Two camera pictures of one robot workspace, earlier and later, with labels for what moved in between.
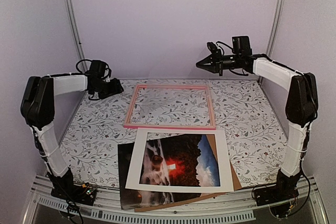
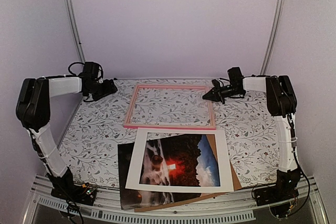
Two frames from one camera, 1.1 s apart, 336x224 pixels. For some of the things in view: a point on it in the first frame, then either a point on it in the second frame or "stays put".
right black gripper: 213,68 -> 212,94
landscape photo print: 183,160 stays put
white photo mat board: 223,160 stays put
